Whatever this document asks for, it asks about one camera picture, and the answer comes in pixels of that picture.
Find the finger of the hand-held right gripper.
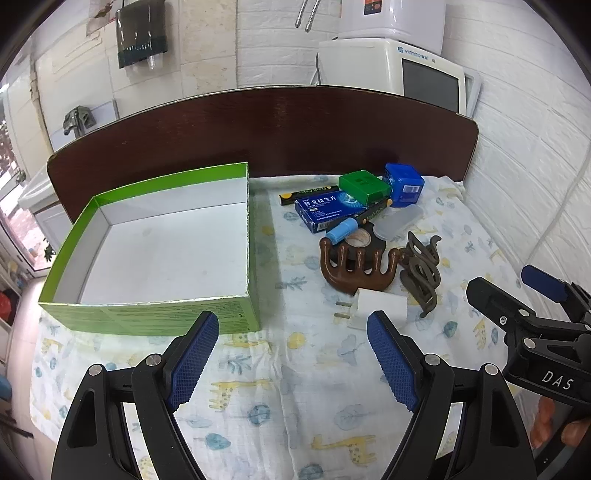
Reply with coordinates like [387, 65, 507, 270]
[521, 264, 591, 325]
[465, 276, 555, 342]

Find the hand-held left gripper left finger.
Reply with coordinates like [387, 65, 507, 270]
[50, 311, 220, 480]

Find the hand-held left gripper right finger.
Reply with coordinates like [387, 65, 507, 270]
[367, 310, 539, 480]

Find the white charger plug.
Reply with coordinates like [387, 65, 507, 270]
[333, 288, 409, 330]

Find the grey hair claw clip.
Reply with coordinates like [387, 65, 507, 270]
[398, 231, 443, 318]

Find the brown hair claw clip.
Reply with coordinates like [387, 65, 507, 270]
[318, 239, 402, 292]

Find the green cardboard box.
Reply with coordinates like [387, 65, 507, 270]
[38, 161, 262, 337]

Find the translucent plastic case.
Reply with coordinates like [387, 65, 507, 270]
[373, 204, 424, 241]

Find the black tape roll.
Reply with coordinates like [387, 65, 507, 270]
[344, 222, 389, 271]

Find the blue capped black tube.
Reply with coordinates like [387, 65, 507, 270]
[325, 203, 393, 244]

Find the blue cube box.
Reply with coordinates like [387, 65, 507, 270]
[382, 163, 424, 207]

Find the blue medicine box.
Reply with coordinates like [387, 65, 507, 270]
[294, 191, 393, 233]

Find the small green box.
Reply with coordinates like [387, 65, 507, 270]
[338, 170, 391, 206]

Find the black slim box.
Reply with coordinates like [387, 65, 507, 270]
[278, 185, 341, 207]

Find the person's right hand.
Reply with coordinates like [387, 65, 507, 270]
[529, 396, 591, 450]

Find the printed blanket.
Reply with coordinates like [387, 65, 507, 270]
[34, 173, 546, 480]

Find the white sink cabinet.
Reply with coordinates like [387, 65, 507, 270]
[34, 203, 72, 259]

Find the window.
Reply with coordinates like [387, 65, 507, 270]
[0, 78, 51, 278]

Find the white sink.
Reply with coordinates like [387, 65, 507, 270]
[17, 164, 63, 210]

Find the brown wooden board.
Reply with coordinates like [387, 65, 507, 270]
[47, 84, 479, 222]

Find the metal faucet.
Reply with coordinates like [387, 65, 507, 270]
[62, 105, 95, 137]

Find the white countertop appliance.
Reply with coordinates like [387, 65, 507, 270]
[316, 38, 483, 116]

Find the white water purifier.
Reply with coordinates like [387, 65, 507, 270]
[339, 0, 446, 56]

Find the wall cup dispenser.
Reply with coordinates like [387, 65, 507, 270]
[115, 0, 169, 70]

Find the metal hose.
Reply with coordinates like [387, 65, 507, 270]
[295, 0, 324, 33]

